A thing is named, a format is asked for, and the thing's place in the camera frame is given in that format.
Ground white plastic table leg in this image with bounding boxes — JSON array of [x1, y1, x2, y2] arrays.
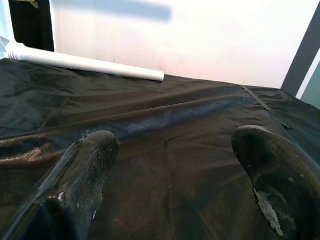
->
[[6, 42, 165, 82]]

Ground dark grey frame post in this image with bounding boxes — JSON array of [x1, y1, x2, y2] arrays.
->
[[281, 0, 320, 97]]

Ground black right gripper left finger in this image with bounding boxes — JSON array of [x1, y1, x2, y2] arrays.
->
[[2, 130, 120, 240]]

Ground black door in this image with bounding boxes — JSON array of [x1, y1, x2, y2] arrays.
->
[[8, 0, 56, 52]]

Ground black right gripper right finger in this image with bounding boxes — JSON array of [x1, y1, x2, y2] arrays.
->
[[231, 125, 320, 240]]

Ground black plastic table sheet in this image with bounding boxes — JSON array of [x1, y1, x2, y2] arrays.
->
[[0, 57, 320, 240]]

